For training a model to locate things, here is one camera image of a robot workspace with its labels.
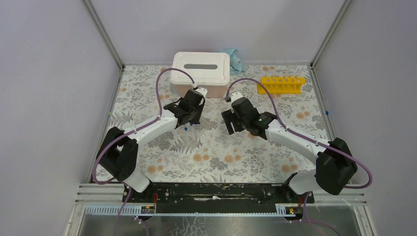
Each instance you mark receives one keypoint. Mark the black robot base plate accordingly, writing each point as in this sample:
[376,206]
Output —
[240,198]

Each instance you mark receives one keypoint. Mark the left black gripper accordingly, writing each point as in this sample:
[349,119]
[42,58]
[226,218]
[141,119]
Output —
[195,121]

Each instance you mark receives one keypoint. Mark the yellow test tube rack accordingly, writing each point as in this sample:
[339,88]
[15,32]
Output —
[281,85]

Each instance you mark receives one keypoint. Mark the pink plastic bin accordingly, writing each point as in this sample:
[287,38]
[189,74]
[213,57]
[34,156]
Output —
[213,91]

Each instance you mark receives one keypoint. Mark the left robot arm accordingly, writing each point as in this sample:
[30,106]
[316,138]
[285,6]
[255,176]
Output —
[118,153]

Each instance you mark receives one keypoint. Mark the light blue cloth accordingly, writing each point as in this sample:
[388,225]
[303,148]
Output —
[236,66]

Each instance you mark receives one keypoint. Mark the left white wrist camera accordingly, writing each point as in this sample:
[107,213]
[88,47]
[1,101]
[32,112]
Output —
[202,91]

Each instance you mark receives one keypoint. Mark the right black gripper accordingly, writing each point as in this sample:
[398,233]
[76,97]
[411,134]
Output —
[226,116]

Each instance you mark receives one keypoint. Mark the floral table mat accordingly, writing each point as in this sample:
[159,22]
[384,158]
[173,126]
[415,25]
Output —
[206,152]

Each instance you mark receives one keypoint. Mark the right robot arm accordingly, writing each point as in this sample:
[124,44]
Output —
[333,170]

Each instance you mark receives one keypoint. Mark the white plastic bin lid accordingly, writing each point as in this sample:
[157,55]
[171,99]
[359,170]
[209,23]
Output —
[208,69]

